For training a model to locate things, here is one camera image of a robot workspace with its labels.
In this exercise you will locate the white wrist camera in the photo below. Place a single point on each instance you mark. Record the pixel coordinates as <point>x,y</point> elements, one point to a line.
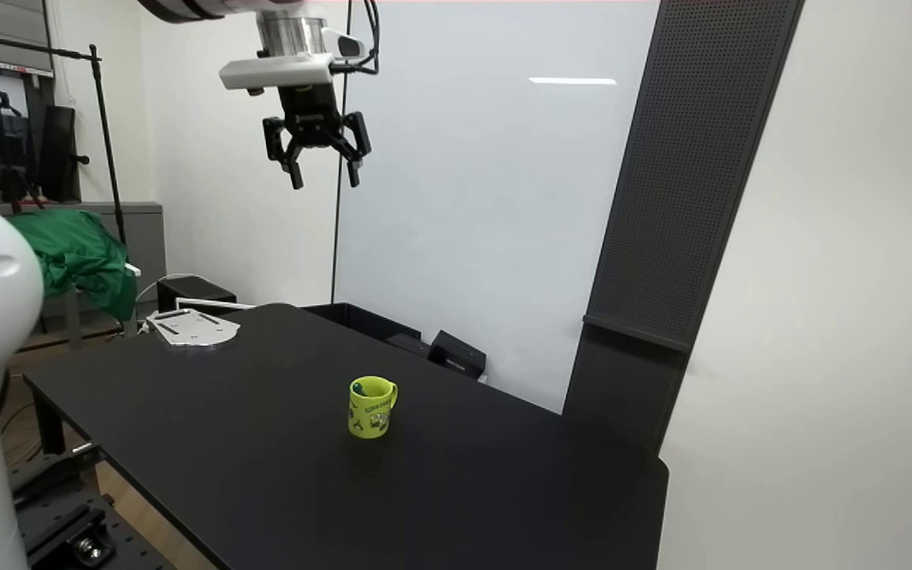
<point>276,71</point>

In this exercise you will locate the small black box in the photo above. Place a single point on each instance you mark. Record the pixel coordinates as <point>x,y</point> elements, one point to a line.
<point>457,353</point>

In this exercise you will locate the dark grey pillar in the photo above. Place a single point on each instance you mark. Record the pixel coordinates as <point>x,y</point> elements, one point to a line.
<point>690,159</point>

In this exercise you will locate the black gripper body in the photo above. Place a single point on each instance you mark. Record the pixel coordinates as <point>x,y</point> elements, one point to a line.
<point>314,112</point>

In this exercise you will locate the black perforated breadboard table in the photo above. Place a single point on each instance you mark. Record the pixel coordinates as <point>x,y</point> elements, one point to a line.
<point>65,516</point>

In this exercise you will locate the black table leg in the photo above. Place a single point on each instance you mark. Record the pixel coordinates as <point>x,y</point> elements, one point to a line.
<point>49,428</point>

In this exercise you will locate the lime green mug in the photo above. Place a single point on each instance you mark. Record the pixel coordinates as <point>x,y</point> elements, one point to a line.
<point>368,421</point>

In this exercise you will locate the green cloth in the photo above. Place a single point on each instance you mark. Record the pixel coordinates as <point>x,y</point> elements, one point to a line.
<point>79,265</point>

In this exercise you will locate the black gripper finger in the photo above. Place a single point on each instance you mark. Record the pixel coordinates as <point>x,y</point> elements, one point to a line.
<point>356,169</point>
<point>295,175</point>

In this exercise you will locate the black equipment stand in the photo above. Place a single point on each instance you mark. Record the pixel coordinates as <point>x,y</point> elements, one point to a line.
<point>0,136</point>

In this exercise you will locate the black board white frame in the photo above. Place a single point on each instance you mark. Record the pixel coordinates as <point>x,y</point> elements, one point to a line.
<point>196,291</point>

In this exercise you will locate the grey cabinet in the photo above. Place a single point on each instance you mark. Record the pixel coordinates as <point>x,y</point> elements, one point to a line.
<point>144,238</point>

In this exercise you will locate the black light stand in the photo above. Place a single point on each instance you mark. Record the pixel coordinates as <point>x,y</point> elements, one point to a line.
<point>109,136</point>

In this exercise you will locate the white flat mounting plate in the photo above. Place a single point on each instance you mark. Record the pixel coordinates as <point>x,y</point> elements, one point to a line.
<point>196,330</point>

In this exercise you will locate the large whiteboard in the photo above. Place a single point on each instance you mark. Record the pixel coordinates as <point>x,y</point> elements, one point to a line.
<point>475,211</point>

